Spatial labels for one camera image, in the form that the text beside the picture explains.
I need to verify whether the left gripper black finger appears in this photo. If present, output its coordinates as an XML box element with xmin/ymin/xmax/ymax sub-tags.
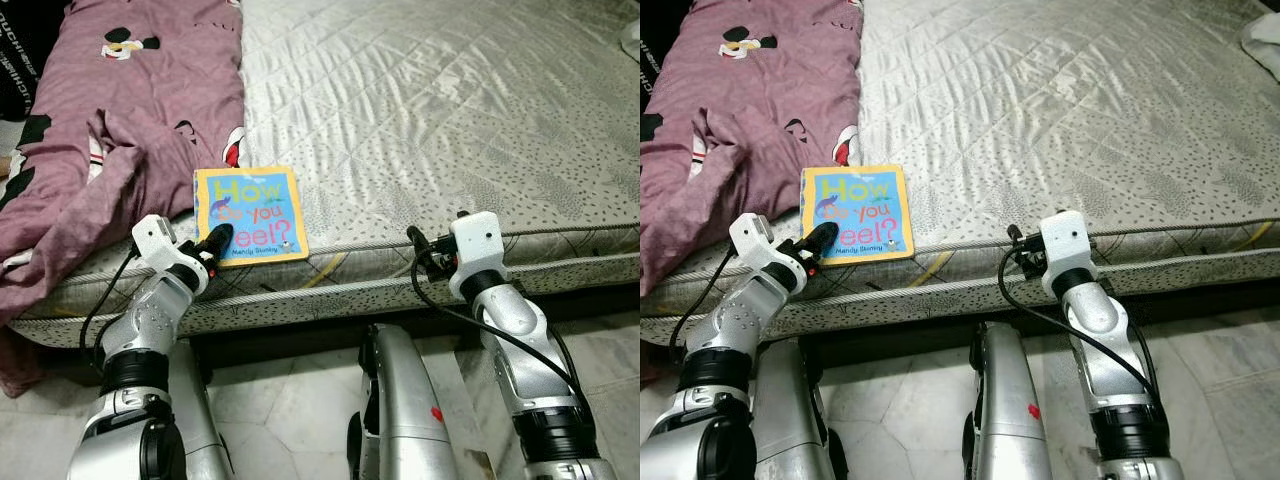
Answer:
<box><xmin>799</xmin><ymin>221</ymin><xmax>841</xmax><ymax>263</ymax></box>
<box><xmin>200</xmin><ymin>223</ymin><xmax>236</xmax><ymax>263</ymax></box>

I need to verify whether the yellow blue children's book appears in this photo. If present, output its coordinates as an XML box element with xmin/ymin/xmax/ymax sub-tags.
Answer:
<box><xmin>193</xmin><ymin>166</ymin><xmax>310</xmax><ymax>268</ymax></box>
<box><xmin>800</xmin><ymin>164</ymin><xmax>916</xmax><ymax>263</ymax></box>

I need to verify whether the quilted white mattress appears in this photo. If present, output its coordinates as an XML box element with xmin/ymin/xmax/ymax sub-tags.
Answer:
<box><xmin>10</xmin><ymin>0</ymin><xmax>641</xmax><ymax>351</ymax></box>
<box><xmin>640</xmin><ymin>0</ymin><xmax>1280</xmax><ymax>346</ymax></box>

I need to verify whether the silver right robot leg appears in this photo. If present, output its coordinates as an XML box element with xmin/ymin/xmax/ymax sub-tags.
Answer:
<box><xmin>345</xmin><ymin>322</ymin><xmax>466</xmax><ymax>480</ymax></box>
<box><xmin>963</xmin><ymin>320</ymin><xmax>1063</xmax><ymax>480</ymax></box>

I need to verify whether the silver robot leg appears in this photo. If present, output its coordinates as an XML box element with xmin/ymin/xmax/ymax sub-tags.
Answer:
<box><xmin>755</xmin><ymin>338</ymin><xmax>851</xmax><ymax>480</ymax></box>
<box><xmin>165</xmin><ymin>335</ymin><xmax>236</xmax><ymax>480</ymax></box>
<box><xmin>345</xmin><ymin>322</ymin><xmax>466</xmax><ymax>480</ymax></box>
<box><xmin>963</xmin><ymin>320</ymin><xmax>1063</xmax><ymax>480</ymax></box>

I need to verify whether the pink cartoon print blanket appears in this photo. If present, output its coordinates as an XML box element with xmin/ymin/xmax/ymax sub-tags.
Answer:
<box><xmin>0</xmin><ymin>0</ymin><xmax>246</xmax><ymax>396</ymax></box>
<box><xmin>640</xmin><ymin>0</ymin><xmax>866</xmax><ymax>386</ymax></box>

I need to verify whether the silver left robot leg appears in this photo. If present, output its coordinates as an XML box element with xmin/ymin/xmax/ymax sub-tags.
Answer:
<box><xmin>165</xmin><ymin>335</ymin><xmax>236</xmax><ymax>480</ymax></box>
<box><xmin>755</xmin><ymin>338</ymin><xmax>851</xmax><ymax>480</ymax></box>

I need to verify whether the black bag with white print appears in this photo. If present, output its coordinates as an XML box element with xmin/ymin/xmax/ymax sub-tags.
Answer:
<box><xmin>0</xmin><ymin>0</ymin><xmax>71</xmax><ymax>126</ymax></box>
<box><xmin>640</xmin><ymin>0</ymin><xmax>691</xmax><ymax>111</ymax></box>

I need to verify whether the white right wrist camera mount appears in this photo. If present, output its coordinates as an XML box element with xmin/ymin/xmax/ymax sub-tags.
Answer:
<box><xmin>1040</xmin><ymin>210</ymin><xmax>1098</xmax><ymax>299</ymax></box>
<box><xmin>449</xmin><ymin>212</ymin><xmax>504</xmax><ymax>301</ymax></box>

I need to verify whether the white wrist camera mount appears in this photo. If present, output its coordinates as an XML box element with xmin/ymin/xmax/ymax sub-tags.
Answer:
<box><xmin>132</xmin><ymin>214</ymin><xmax>181</xmax><ymax>271</ymax></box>
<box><xmin>449</xmin><ymin>212</ymin><xmax>504</xmax><ymax>301</ymax></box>
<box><xmin>1040</xmin><ymin>210</ymin><xmax>1098</xmax><ymax>299</ymax></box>
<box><xmin>728</xmin><ymin>213</ymin><xmax>779</xmax><ymax>271</ymax></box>

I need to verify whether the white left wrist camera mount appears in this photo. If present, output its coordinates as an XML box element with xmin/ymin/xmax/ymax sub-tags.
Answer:
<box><xmin>132</xmin><ymin>214</ymin><xmax>181</xmax><ymax>271</ymax></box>
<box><xmin>728</xmin><ymin>213</ymin><xmax>779</xmax><ymax>271</ymax></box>

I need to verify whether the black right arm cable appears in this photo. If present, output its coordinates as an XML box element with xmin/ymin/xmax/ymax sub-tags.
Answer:
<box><xmin>408</xmin><ymin>255</ymin><xmax>591</xmax><ymax>401</ymax></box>
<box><xmin>997</xmin><ymin>250</ymin><xmax>1166</xmax><ymax>401</ymax></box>

